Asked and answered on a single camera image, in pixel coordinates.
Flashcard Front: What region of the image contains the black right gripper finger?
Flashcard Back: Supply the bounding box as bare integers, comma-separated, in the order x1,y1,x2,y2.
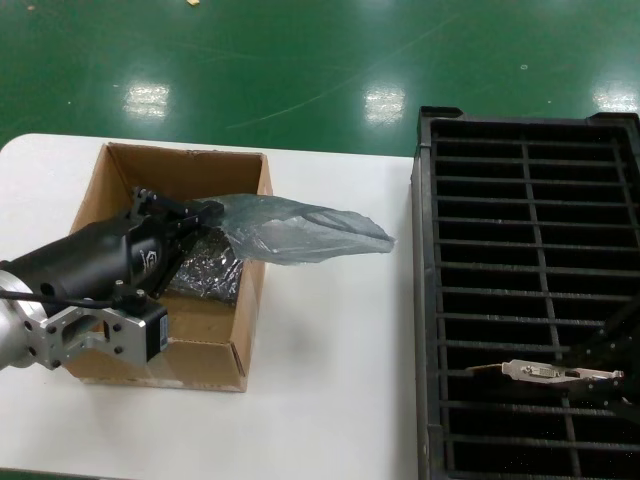
555,295,640,374
562,382,640,419

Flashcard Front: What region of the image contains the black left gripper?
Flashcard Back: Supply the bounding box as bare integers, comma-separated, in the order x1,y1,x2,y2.
7,186,226,307

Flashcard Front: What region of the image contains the graphics card with metal bracket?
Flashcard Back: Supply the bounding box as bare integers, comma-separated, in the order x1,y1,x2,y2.
464,358,625,396

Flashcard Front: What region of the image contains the translucent grey antistatic bag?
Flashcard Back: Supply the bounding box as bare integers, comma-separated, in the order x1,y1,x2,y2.
214,192,399,266

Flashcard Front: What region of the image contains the crinkled silver bagged card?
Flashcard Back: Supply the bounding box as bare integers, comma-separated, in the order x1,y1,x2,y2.
169,227,246,306

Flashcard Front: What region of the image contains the brown cardboard box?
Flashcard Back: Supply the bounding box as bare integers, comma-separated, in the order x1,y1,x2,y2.
62,142,275,394

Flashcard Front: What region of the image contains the black slotted plastic container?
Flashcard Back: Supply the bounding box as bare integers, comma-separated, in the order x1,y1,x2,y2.
409,105,640,480

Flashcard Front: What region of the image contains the black camera on silver mount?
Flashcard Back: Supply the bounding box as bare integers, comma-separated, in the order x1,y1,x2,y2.
24,294,170,371

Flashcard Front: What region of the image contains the thin black camera cable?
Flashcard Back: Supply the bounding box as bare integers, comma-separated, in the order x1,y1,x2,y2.
0,279,149,314

